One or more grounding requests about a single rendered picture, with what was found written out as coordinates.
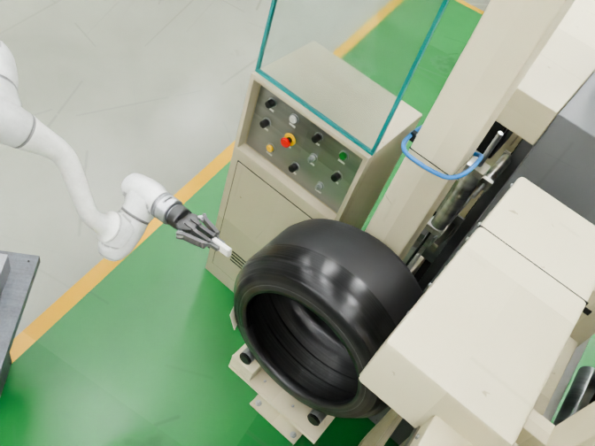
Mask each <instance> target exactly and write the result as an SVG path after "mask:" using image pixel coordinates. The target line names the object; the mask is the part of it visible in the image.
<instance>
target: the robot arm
mask: <svg viewBox="0 0 595 446"><path fill-rule="evenodd" d="M18 88H19V78H18V72H17V66H16V63H15V59H14V57H13V55H12V53H11V51H10V50H9V48H8V47H7V46H6V45H5V44H4V43H3V42H2V41H0V143H1V144H4V145H7V146H10V147H13V148H14V149H17V150H24V151H27V152H31V153H34V154H37V155H40V156H43V157H46V158H48V159H50V160H51V161H53V162H54V163H55V164H56V166H57V167H58V169H59V171H60V172H61V174H62V176H63V179H64V181H65V183H66V186H67V189H68V191H69V193H70V196H71V198H72V199H73V203H74V206H75V208H76V210H77V212H78V213H79V215H80V217H81V219H82V221H83V222H84V223H85V224H86V225H87V226H88V227H89V228H91V229H92V230H94V231H95V232H96V233H97V238H98V240H99V241H98V251H99V253H100V255H101V256H102V257H103V258H105V259H108V260H111V261H118V260H121V259H123V258H125V257H126V256H127V255H128V254H129V253H130V252H131V251H132V250H133V249H134V247H135V246H136V245H137V244H138V242H139V241H140V240H141V238H142V236H143V234H144V232H145V229H146V227H147V226H148V225H149V223H150V222H151V221H152V220H153V219H154V218H156V219H158V220H160V221H161V222H162V223H164V224H166V225H170V226H171V227H173V228H174V229H176V230H177V232H176V239H179V240H183V241H186V242H189V243H192V244H194V245H196V246H198V247H200V248H202V249H205V247H208V249H210V248H212V249H214V250H215V251H219V252H221V253H222V254H224V255H225V256H226V257H228V258H229V256H231V252H232V249H231V248H230V247H228V246H227V245H226V244H225V242H224V241H223V240H221V239H220V238H219V237H220V231H219V230H218V229H217V228H216V226H215V225H214V224H213V223H212V222H211V221H210V220H209V219H208V218H207V216H206V213H203V215H200V216H197V215H196V214H194V213H192V212H191V211H190V210H189V209H188V208H186V207H185V206H183V205H182V202H181V201H180V200H179V199H177V198H176V197H174V196H173V195H172V194H170V193H168V192H167V191H166V189H165V188H164V187H163V186H162V185H161V184H159V183H158V182H156V181H155V180H153V179H151V178H149V177H147V176H144V175H142V174H139V173H131V174H130V175H129V176H127V177H126V178H125V179H124V180H123V182H122V183H121V190H122V194H123V196H124V197H125V200H124V204H123V205H122V207H121V208H120V210H119V211H109V212H107V213H106V214H103V213H101V212H99V211H98V210H97V208H96V206H95V203H94V201H93V198H92V195H91V193H90V190H89V184H88V182H87V179H86V176H85V173H84V171H83V169H82V166H81V162H80V160H79V158H78V157H77V155H76V153H75V152H74V150H73V149H72V147H71V146H70V145H69V144H68V143H67V142H66V141H65V140H64V139H62V138H61V137H60V136H59V135H57V134H56V133H54V132H53V131H52V130H50V129H49V128H48V127H46V126H45V125H44V124H43V123H42V122H41V121H40V120H39V119H38V118H36V117H35V116H34V115H32V114H31V113H29V112H28V111H26V110H25V109H23V108H22V107H21V106H22V103H21V101H20V100H19V94H18ZM199 220H200V221H201V222H202V223H204V225H205V226H203V225H202V223H201V222H199ZM206 227H207V228H206Z"/></svg>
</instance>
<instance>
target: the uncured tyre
mask: <svg viewBox="0 0 595 446"><path fill-rule="evenodd" d="M422 295H423V293H422V291H421V288H420V286H419V284H418V282H417V280H416V279H415V278H414V276H413V274H412V273H411V271H410V270H409V268H408V267H407V266H406V264H405V263H404V262H403V261H402V260H401V259H400V257H399V256H398V255H397V254H396V253H395V252H394V251H393V250H391V249H390V248H389V247H388V246H387V245H385V244H384V243H383V242H381V241H380V240H378V239H377V238H375V237H374V236H372V235H371V234H369V233H367V232H365V231H363V230H361V229H359V228H356V227H354V226H351V225H349V224H346V223H343V222H341V221H337V220H332V219H307V220H304V221H301V222H298V223H296V224H294V225H291V226H289V227H287V228H286V229H284V230H283V231H282V232H281V233H279V234H278V235H277V236H276V237H275V238H274V239H273V240H272V241H270V242H269V243H268V244H267V245H265V246H264V247H263V248H262V249H261V250H259V251H258V252H257V253H255V254H254V255H253V256H252V257H251V258H249V259H248V260H247V261H246V262H245V264H244V265H243V267H242V269H241V270H240V272H239V274H238V275H237V276H236V281H235V286H234V312H235V317H236V324H237V326H238V328H239V331H240V333H241V336H242V337H243V340H244V342H245V344H246V346H247V347H248V349H249V351H250V352H251V354H252V355H253V356H254V358H255V359H256V360H257V362H258V363H259V364H260V366H261V367H262V368H263V369H264V370H265V372H266V373H267V374H268V375H269V376H270V377H271V378H272V379H273V380H274V381H275V382H276V383H277V384H278V385H279V386H280V387H281V388H283V389H284V390H285V391H286V392H288V393H289V394H290V395H291V396H293V397H295V398H296V399H297V400H298V401H299V402H301V403H303V404H305V405H307V406H309V407H310V408H312V409H314V410H316V411H319V412H321V413H324V414H327V415H329V416H333V417H338V418H356V419H360V418H368V417H372V416H374V415H376V414H378V413H380V412H381V411H383V410H385V409H386V408H388V407H389V406H388V405H387V404H386V403H385V402H384V401H383V400H382V399H381V398H379V397H378V396H377V395H376V394H375V393H373V392H372V391H371V390H370V389H369V388H367V387H366V386H365V385H364V384H363V383H361V382H360V380H359V375H360V374H361V372H362V371H363V370H364V368H365V367H366V366H367V364H368V362H369V361H370V360H371V358H372V357H373V356H374V354H375V353H376V352H377V351H378V350H379V348H380V347H381V346H382V344H383V343H384V342H385V340H386V339H387V338H388V337H389V336H390V334H391V333H392V332H393V330H394V329H395V328H396V327H397V326H398V324H399V323H400V322H401V320H402V319H403V318H404V317H405V316H406V313H407V312H408V311H410V310H411V309H412V308H413V306H414V305H415V304H416V303H417V301H418V300H419V299H420V298H421V296H422Z"/></svg>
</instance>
